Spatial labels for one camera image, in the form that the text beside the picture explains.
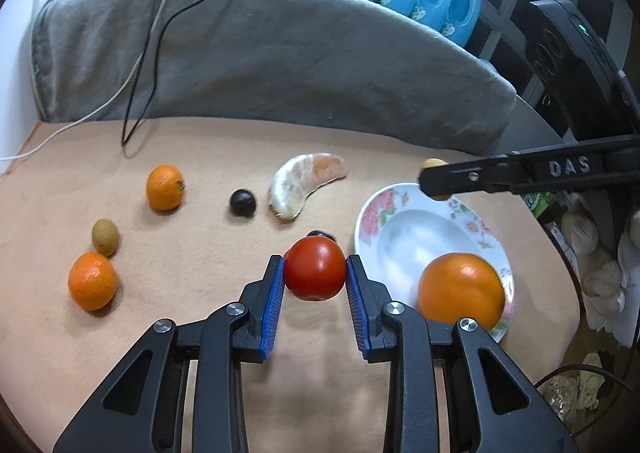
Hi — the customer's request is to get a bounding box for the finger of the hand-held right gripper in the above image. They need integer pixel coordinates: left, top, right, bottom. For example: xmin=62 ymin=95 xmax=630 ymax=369
xmin=419 ymin=135 xmax=640 ymax=196

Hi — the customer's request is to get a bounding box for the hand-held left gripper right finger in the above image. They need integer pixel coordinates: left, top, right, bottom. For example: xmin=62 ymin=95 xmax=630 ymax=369
xmin=346 ymin=254 xmax=581 ymax=453

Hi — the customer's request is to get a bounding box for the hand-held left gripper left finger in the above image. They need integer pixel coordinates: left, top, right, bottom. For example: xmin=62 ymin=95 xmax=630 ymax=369
xmin=52 ymin=254 xmax=286 ymax=453

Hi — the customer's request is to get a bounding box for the red tomato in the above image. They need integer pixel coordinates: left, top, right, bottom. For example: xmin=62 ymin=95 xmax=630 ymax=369
xmin=283 ymin=236 xmax=347 ymax=303

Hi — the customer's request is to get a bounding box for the small tan fruit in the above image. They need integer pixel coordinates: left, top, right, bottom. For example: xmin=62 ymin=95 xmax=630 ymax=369
xmin=420 ymin=158 xmax=451 ymax=202

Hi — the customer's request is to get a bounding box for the floral white plate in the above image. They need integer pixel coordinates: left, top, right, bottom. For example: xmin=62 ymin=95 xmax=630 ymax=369
xmin=354 ymin=183 xmax=516 ymax=345

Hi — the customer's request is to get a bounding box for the mandarin with stem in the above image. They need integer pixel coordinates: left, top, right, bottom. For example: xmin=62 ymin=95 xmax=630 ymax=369
xmin=146 ymin=164 xmax=186 ymax=212

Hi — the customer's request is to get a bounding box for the small mandarin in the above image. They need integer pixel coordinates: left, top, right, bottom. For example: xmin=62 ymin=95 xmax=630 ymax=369
xmin=68 ymin=252 xmax=117 ymax=312

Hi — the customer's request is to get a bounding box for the small brown kiwi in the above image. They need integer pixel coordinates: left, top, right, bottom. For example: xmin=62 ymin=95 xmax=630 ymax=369
xmin=91 ymin=218 xmax=120 ymax=256

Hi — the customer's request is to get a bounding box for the green packet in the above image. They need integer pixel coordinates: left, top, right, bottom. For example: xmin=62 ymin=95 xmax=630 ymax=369
xmin=525 ymin=190 xmax=557 ymax=214

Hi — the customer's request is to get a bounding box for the large orange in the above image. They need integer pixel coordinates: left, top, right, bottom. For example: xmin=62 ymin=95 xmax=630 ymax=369
xmin=417 ymin=253 xmax=506 ymax=331

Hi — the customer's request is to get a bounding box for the peeled pomelo segment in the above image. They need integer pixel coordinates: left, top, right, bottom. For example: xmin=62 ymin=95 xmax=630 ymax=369
xmin=268 ymin=151 xmax=347 ymax=222

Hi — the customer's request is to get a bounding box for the white plastic bag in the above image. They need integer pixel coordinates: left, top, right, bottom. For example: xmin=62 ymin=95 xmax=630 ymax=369
xmin=582 ymin=210 xmax=640 ymax=349

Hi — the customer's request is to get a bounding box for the crumpled clear plastic wrap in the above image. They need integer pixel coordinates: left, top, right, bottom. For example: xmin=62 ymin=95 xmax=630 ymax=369
xmin=542 ymin=353 xmax=607 ymax=414

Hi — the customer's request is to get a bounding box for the grey fleece blanket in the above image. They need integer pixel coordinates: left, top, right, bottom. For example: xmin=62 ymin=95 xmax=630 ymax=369
xmin=30 ymin=0 xmax=518 ymax=156

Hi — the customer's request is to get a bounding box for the grey shelf frame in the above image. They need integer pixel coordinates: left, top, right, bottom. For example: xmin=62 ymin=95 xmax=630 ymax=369
xmin=475 ymin=0 xmax=640 ymax=98

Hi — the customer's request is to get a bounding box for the thin black floor cable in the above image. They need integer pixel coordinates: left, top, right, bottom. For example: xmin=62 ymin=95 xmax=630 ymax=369
xmin=532 ymin=364 xmax=636 ymax=391

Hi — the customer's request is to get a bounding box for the white cable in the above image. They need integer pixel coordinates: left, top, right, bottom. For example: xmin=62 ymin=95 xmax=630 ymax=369
xmin=0 ymin=0 xmax=175 ymax=164

